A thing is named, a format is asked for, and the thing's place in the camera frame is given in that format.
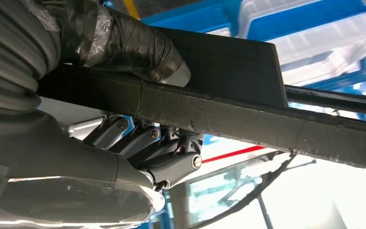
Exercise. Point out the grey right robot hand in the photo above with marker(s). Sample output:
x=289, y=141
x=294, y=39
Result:
x=132, y=47

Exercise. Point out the blue metal shelf rack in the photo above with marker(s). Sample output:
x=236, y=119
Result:
x=186, y=20

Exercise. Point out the clear plastic storage bin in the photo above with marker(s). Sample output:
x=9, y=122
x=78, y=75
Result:
x=328, y=47
x=265, y=12

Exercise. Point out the blue plastic storage bin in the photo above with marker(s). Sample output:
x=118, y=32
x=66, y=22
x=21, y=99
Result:
x=296, y=19

